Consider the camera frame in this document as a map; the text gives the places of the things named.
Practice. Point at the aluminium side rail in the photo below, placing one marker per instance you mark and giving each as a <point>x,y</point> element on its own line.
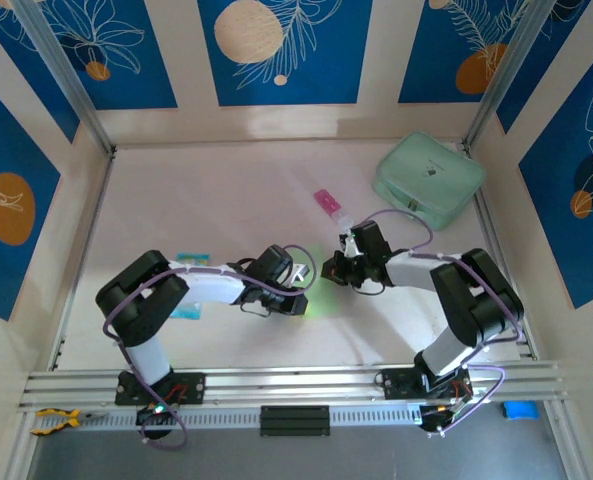
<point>78,280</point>
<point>491,225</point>

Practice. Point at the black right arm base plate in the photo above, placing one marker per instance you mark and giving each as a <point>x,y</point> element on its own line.
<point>396,385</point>

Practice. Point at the aluminium frame post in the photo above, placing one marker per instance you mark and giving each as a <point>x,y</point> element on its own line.
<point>66,75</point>
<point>508,75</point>

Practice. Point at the small blue block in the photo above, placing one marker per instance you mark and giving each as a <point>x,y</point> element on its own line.
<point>518,410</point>

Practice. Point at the mint green zip pouch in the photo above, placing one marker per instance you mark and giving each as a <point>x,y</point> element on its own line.
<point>426,175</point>

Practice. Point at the black centre rail bracket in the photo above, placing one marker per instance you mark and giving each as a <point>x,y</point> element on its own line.
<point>295,421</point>

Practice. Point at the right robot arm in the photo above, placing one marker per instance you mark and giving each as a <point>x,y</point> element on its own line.
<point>411,272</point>

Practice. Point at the blue wet wipes packet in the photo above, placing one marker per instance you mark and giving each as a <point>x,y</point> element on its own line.
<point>193,258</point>

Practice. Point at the green paper sheet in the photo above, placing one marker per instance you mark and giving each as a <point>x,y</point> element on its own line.
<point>321,300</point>

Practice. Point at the pink and clear small bottle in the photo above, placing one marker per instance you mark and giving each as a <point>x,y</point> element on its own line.
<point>326,200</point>

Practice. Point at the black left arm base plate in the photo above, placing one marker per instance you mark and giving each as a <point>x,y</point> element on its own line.
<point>196,387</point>

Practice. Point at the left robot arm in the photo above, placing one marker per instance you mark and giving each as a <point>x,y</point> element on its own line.
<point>211,285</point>

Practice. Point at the aluminium front rail frame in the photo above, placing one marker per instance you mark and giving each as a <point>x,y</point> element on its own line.
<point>286,385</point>

